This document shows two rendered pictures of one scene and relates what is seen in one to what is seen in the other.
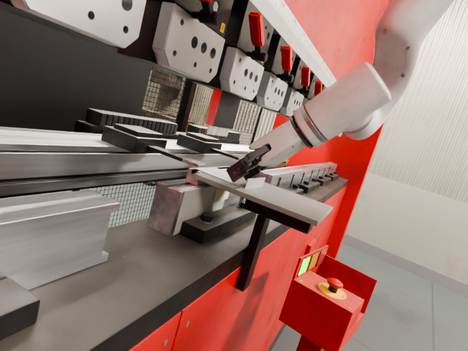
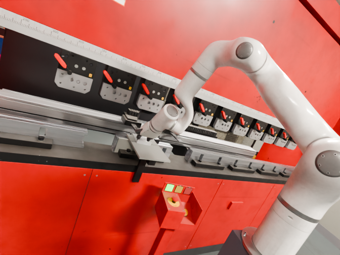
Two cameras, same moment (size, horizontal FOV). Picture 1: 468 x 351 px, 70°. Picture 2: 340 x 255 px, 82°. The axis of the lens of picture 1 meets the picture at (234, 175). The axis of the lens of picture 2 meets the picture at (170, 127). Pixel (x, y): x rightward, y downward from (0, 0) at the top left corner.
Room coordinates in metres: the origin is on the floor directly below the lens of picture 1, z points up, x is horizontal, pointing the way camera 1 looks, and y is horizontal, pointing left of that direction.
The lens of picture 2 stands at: (-0.10, -0.72, 1.42)
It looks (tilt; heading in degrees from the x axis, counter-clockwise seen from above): 15 degrees down; 35
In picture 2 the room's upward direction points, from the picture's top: 22 degrees clockwise
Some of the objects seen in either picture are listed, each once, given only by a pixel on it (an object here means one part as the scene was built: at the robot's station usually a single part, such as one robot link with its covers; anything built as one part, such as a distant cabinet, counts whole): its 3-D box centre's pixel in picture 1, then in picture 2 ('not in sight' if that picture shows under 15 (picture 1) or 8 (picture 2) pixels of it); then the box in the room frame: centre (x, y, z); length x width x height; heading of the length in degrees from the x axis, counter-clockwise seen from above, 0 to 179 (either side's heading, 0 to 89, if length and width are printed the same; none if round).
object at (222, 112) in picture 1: (222, 114); (146, 116); (0.76, 0.06, 1.13); 0.10 x 0.02 x 0.10; 157
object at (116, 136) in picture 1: (159, 145); (134, 124); (0.82, 0.20, 1.01); 0.26 x 0.12 x 0.05; 67
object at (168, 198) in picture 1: (210, 198); (143, 147); (0.81, 0.04, 0.92); 0.39 x 0.06 x 0.10; 157
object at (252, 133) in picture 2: not in sight; (254, 128); (1.65, -0.31, 1.26); 0.15 x 0.09 x 0.17; 157
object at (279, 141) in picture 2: not in sight; (280, 136); (2.02, -0.47, 1.26); 0.15 x 0.09 x 0.17; 157
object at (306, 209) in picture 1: (266, 193); (146, 147); (0.70, -0.08, 1.00); 0.26 x 0.18 x 0.01; 67
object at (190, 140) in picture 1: (219, 148); (173, 133); (1.12, 0.07, 1.01); 0.26 x 0.12 x 0.05; 67
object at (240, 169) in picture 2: (308, 186); (241, 169); (1.66, -0.38, 0.89); 0.30 x 0.05 x 0.03; 157
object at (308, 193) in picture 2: not in sight; (318, 177); (0.60, -0.77, 1.30); 0.19 x 0.12 x 0.24; 0
